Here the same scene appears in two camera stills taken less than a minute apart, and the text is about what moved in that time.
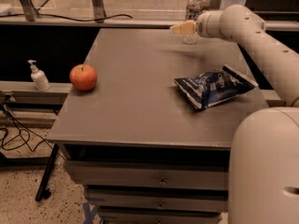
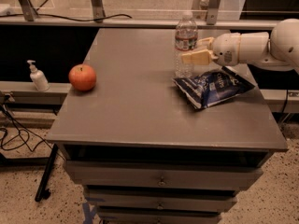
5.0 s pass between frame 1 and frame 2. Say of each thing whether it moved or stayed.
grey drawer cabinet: stayed
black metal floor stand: stayed
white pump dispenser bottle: stayed
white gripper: moved
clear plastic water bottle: moved
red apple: stayed
